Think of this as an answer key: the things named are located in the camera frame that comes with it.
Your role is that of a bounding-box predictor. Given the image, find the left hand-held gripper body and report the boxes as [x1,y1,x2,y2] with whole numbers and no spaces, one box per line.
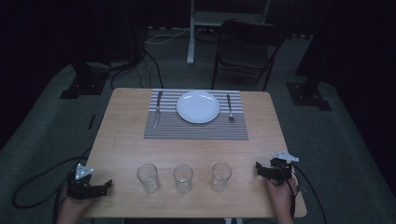
[65,162,106,201]

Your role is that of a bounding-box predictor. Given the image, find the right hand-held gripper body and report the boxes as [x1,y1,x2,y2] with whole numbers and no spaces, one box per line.
[262,150,300,188]

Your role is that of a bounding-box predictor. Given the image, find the person's left hand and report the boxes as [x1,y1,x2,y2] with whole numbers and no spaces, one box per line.
[57,191,94,219]

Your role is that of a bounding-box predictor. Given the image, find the person's right hand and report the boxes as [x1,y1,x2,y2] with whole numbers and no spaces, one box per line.
[265,175,301,216]

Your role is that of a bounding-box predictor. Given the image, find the clear drinking glass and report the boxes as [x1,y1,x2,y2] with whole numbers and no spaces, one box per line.
[173,163,194,195]
[210,161,233,192]
[136,162,162,195]

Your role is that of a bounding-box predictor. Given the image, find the silver fork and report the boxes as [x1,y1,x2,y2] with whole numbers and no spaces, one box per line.
[226,93,235,122]

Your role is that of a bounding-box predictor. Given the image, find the grey striped placemat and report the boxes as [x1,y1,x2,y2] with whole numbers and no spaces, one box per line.
[143,89,249,141]

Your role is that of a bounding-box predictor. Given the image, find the black stand with base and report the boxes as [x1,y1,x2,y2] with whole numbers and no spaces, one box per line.
[285,0,333,112]
[59,0,110,100]

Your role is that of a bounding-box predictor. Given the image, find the white plate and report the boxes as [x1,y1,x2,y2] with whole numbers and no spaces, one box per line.
[176,90,221,125]

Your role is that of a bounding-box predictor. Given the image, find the silver table knife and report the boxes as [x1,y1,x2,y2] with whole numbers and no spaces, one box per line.
[152,90,163,131]

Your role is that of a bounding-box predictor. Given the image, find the black folding chair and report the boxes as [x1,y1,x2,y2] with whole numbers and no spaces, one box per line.
[211,19,287,92]

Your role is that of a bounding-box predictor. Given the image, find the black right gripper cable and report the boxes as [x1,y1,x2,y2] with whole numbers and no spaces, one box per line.
[279,161,329,224]

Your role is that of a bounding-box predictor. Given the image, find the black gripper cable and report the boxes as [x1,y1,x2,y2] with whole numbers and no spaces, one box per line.
[11,147,93,224]
[279,161,329,224]

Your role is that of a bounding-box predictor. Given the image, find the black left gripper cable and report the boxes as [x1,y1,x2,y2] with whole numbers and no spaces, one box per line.
[11,147,93,224]

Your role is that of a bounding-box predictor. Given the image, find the black floor cables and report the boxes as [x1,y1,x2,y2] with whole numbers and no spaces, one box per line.
[109,49,165,91]

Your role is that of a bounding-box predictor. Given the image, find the white floor cable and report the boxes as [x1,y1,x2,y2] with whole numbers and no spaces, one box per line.
[144,27,204,45]

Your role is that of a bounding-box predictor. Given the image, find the white desk frame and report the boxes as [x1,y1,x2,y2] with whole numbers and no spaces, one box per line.
[186,0,273,65]

